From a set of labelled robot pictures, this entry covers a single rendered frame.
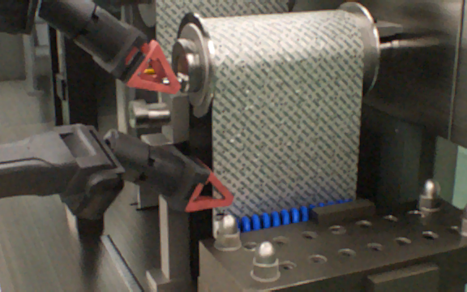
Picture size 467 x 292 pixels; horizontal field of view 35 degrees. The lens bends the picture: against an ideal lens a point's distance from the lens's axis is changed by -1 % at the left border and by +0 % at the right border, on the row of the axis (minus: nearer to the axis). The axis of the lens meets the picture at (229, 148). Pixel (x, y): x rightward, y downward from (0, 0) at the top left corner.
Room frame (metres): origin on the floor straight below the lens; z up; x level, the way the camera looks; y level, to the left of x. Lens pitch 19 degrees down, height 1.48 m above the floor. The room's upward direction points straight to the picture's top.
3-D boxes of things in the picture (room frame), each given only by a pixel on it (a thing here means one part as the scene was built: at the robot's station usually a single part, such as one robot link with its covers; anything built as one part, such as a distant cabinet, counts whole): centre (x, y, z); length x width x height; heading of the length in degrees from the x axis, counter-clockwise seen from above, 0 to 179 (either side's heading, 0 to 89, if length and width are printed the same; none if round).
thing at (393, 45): (1.15, -0.22, 1.25); 0.07 x 0.04 x 0.04; 113
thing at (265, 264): (0.83, -0.04, 1.05); 0.04 x 0.04 x 0.04
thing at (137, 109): (1.03, 0.13, 1.18); 0.04 x 0.02 x 0.04; 23
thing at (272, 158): (1.02, -0.09, 1.10); 0.23 x 0.01 x 0.18; 113
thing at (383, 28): (1.15, -0.23, 1.28); 0.06 x 0.05 x 0.02; 113
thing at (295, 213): (1.00, -0.10, 1.03); 0.21 x 0.04 x 0.03; 113
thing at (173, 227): (1.05, 0.10, 1.05); 0.06 x 0.05 x 0.31; 113
